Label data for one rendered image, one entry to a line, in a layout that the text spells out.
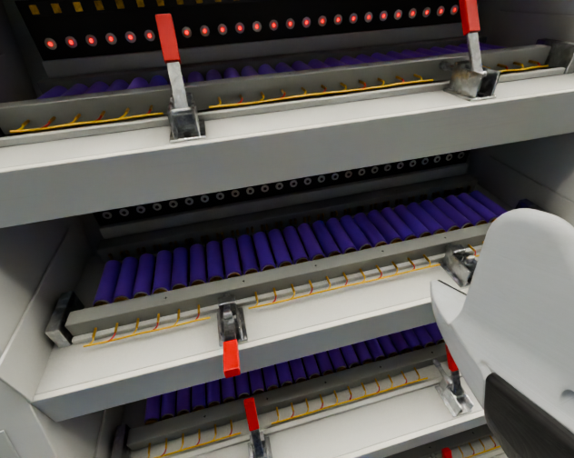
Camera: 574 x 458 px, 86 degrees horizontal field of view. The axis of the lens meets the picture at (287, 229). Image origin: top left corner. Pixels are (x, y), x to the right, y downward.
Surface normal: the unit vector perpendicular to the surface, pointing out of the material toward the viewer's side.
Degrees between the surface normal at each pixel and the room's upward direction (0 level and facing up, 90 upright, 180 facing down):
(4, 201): 110
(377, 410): 21
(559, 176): 90
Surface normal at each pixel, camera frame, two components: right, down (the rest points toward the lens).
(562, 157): -0.97, 0.18
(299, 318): -0.05, -0.78
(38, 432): 0.21, 0.29
